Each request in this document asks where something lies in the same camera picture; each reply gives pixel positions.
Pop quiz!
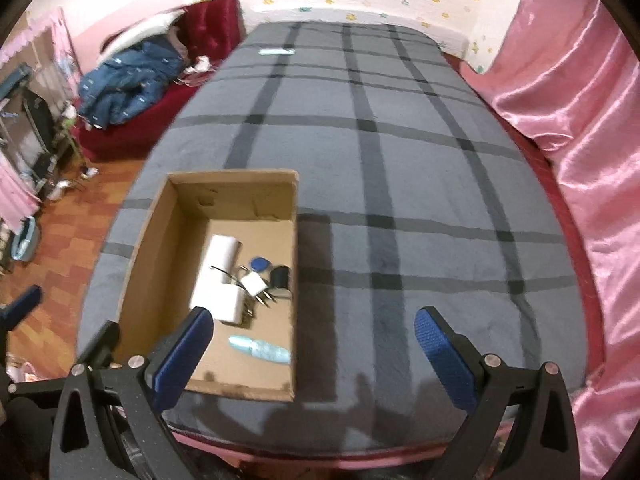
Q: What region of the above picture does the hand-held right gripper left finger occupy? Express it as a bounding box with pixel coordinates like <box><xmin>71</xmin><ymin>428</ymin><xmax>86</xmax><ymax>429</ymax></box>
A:
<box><xmin>47</xmin><ymin>306</ymin><xmax>216</xmax><ymax>480</ymax></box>

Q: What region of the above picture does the brown cardboard box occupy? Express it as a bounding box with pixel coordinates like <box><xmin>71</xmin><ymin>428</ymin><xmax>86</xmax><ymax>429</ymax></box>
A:
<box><xmin>117</xmin><ymin>169</ymin><xmax>299</xmax><ymax>403</ymax></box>

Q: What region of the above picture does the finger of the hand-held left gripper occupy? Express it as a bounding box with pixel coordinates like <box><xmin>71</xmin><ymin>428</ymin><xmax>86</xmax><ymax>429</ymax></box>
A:
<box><xmin>0</xmin><ymin>284</ymin><xmax>43</xmax><ymax>333</ymax></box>
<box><xmin>75</xmin><ymin>320</ymin><xmax>121</xmax><ymax>368</ymax></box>

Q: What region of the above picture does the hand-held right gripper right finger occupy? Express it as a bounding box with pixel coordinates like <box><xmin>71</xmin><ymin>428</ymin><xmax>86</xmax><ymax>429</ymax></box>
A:
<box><xmin>414</xmin><ymin>306</ymin><xmax>581</xmax><ymax>480</ymax></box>

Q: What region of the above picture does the pink satin curtain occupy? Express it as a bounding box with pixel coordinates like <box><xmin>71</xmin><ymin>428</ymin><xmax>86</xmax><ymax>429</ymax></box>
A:
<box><xmin>457</xmin><ymin>0</ymin><xmax>640</xmax><ymax>480</ymax></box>

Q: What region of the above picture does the black hanging garment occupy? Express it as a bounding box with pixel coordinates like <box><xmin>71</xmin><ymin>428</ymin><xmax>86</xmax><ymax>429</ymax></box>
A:
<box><xmin>22</xmin><ymin>87</ymin><xmax>56</xmax><ymax>156</ymax></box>

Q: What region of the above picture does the white pillow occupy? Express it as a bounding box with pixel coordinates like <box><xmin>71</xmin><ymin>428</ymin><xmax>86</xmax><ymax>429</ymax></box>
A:
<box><xmin>100</xmin><ymin>9</ymin><xmax>186</xmax><ymax>56</ymax></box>

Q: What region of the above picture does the pink ruffled rack cover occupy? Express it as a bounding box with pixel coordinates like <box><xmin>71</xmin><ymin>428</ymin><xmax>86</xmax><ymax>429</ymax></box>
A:
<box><xmin>0</xmin><ymin>7</ymin><xmax>76</xmax><ymax>71</ymax></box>

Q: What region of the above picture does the brown cloth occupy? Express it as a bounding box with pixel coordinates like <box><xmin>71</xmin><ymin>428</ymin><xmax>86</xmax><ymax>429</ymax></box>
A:
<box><xmin>167</xmin><ymin>22</ymin><xmax>191</xmax><ymax>58</ymax></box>

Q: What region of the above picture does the white remote control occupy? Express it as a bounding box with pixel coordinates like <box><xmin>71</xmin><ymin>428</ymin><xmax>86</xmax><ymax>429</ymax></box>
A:
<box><xmin>189</xmin><ymin>234</ymin><xmax>242</xmax><ymax>311</ymax></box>

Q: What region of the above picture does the black cylindrical object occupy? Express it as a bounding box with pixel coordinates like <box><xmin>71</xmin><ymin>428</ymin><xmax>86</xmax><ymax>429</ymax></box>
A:
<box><xmin>270</xmin><ymin>266</ymin><xmax>292</xmax><ymax>300</ymax></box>

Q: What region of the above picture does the light blue tube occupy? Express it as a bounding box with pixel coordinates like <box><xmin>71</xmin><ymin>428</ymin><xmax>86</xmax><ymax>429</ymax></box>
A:
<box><xmin>228</xmin><ymin>335</ymin><xmax>292</xmax><ymax>365</ymax></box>

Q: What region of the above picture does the large white wall charger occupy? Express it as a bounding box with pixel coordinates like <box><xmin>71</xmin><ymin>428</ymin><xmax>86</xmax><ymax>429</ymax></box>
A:
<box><xmin>214</xmin><ymin>285</ymin><xmax>251</xmax><ymax>325</ymax></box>

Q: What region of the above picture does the small white wall charger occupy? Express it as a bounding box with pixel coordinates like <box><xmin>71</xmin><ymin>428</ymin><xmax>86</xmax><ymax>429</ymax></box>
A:
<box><xmin>241</xmin><ymin>272</ymin><xmax>277</xmax><ymax>306</ymax></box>

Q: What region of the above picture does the blue star-print duvet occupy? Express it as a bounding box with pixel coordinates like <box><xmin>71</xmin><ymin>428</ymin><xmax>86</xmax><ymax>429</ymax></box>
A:
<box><xmin>77</xmin><ymin>40</ymin><xmax>185</xmax><ymax>128</ymax></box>

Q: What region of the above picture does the pink hanging cloth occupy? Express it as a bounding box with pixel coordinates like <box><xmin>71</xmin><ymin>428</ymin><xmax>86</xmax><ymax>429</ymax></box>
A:
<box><xmin>0</xmin><ymin>152</ymin><xmax>41</xmax><ymax>231</ymax></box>

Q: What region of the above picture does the blue plastic basin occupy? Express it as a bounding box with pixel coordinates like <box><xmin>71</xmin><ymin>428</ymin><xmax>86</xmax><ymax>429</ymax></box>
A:
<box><xmin>10</xmin><ymin>216</ymin><xmax>41</xmax><ymax>261</ymax></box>

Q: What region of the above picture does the dark red sofa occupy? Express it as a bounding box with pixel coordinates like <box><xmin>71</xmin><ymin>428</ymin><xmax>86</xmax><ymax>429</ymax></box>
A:
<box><xmin>70</xmin><ymin>0</ymin><xmax>246</xmax><ymax>163</ymax></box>

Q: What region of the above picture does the metal clothes rack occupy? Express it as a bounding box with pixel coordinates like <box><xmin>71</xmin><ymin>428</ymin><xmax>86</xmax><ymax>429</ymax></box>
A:
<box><xmin>0</xmin><ymin>60</ymin><xmax>81</xmax><ymax>201</ymax></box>

